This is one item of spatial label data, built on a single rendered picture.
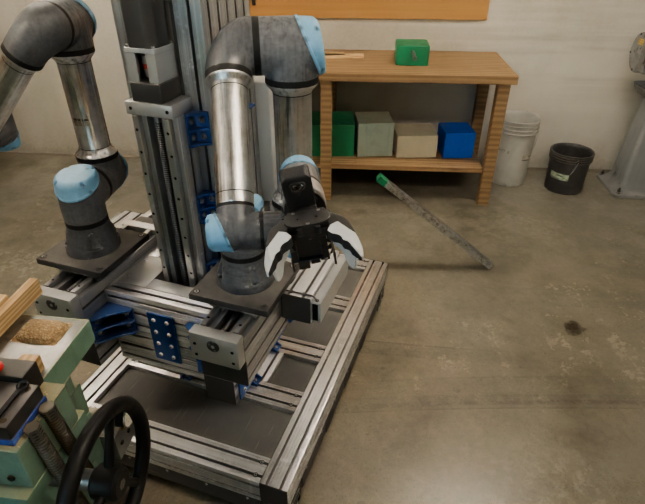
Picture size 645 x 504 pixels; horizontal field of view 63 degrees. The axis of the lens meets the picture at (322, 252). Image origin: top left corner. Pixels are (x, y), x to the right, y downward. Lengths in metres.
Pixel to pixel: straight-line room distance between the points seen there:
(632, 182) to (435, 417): 2.56
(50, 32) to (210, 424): 1.23
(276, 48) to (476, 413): 1.60
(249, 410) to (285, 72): 1.17
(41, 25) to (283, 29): 0.60
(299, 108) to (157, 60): 0.37
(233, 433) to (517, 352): 1.32
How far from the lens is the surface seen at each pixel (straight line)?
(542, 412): 2.31
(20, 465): 0.98
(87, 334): 1.25
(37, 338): 1.23
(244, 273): 1.33
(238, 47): 1.12
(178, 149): 1.40
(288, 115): 1.18
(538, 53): 4.07
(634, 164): 4.16
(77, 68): 1.58
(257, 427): 1.84
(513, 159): 3.91
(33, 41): 1.46
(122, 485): 1.05
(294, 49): 1.12
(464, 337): 2.53
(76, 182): 1.54
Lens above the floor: 1.64
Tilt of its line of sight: 33 degrees down
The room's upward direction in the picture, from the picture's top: straight up
